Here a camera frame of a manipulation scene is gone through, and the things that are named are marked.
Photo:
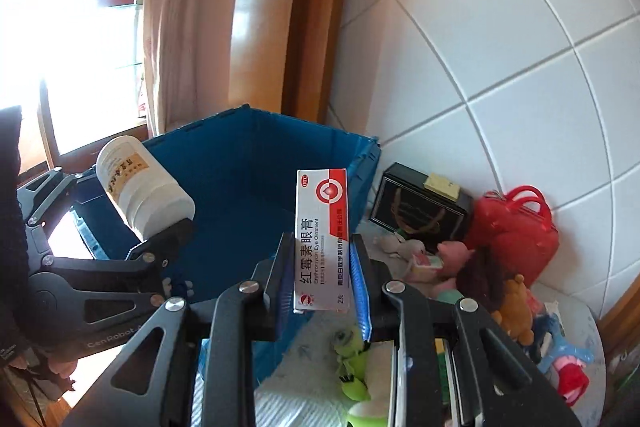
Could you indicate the blue plastic toy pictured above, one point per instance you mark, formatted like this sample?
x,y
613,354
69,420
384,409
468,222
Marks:
x,y
560,342

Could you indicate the small green monster plush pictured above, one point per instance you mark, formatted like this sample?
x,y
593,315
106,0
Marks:
x,y
356,367

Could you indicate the white medicine bottle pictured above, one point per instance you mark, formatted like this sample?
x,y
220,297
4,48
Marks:
x,y
140,187

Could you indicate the pink plush toy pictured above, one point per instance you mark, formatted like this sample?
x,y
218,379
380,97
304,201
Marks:
x,y
452,257

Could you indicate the glossy wooden frame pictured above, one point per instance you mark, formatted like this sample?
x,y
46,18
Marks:
x,y
295,7

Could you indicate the black gift box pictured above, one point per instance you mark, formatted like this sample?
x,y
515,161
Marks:
x,y
415,217

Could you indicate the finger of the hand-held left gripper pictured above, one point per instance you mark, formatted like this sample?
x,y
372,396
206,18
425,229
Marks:
x,y
160,239
37,207

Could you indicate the beige curtain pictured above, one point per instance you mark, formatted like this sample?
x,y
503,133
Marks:
x,y
190,22

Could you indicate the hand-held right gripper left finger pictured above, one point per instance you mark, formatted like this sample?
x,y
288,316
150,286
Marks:
x,y
287,277

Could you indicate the person's left hand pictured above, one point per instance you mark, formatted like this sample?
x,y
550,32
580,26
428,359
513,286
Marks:
x,y
62,369

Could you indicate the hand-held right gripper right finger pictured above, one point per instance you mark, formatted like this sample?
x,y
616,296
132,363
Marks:
x,y
361,292

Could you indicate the window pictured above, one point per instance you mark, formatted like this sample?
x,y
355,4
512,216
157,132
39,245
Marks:
x,y
75,32

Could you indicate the red toy suitcase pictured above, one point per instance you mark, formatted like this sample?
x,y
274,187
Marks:
x,y
520,237

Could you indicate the white and red medicine box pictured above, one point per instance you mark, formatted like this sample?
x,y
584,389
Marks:
x,y
320,237

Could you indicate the white bed cover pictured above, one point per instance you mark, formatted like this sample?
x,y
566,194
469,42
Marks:
x,y
310,357

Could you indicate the yellow sticky note pad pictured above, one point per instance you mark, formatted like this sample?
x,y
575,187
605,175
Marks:
x,y
442,185

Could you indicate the dark brown plush toy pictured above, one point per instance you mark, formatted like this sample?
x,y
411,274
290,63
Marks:
x,y
485,277

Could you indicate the orange plush bear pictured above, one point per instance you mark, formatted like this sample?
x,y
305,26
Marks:
x,y
515,312

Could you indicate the red plush toy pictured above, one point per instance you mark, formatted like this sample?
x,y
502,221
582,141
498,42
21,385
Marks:
x,y
572,379

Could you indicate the small pink and white carton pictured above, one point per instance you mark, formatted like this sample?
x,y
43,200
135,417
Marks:
x,y
425,266

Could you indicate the small white plush bunny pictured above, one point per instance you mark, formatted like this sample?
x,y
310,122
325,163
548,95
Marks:
x,y
397,244

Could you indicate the blue plastic container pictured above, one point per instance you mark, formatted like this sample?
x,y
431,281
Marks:
x,y
235,187

